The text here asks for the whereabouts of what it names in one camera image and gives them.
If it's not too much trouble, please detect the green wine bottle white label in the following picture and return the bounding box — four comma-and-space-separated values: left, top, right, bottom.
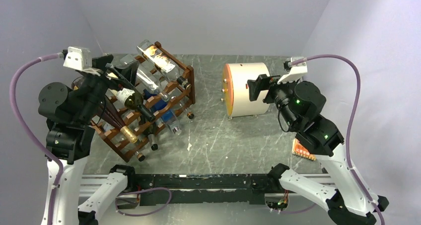
110, 85, 155, 122

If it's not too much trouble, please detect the clear bottle bottom rack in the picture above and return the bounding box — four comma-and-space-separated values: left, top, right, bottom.
99, 122, 145, 162

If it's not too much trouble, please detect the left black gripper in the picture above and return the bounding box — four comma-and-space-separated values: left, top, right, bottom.
76, 54, 139, 123

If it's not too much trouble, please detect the dark red wine bottle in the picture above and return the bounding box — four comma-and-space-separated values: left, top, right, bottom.
95, 94, 139, 144

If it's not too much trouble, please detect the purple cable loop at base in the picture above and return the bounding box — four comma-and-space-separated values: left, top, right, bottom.
114, 187, 173, 217

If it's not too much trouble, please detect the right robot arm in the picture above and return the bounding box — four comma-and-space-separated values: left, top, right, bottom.
247, 75, 389, 225

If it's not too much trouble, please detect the white cylinder drum orange face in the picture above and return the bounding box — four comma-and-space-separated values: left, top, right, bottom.
221, 63, 269, 119

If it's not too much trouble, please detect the clear whisky bottle black label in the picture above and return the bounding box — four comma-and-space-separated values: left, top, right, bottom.
137, 40, 191, 89

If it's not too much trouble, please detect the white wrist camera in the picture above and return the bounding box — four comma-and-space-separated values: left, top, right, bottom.
277, 56, 308, 84
63, 46, 92, 71

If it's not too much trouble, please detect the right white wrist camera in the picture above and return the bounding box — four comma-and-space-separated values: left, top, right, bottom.
277, 56, 308, 84

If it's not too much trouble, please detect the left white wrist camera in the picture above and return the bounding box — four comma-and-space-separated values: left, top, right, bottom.
63, 46, 92, 71

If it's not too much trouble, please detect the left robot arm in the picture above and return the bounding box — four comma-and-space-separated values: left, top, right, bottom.
38, 55, 138, 225

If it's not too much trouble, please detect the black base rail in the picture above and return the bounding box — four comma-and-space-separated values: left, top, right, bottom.
78, 172, 333, 206

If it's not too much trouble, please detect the blue square glass bottle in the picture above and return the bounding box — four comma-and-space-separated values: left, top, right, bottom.
151, 99, 182, 135

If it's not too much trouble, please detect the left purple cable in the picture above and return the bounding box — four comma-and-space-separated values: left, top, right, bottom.
9, 53, 65, 225

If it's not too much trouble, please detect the brown wooden wine rack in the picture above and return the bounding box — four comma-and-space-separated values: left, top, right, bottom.
91, 41, 196, 152

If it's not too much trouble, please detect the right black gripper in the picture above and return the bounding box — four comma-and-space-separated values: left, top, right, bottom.
247, 73, 299, 129

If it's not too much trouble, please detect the orange card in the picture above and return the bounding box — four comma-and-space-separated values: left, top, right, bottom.
291, 139, 316, 161

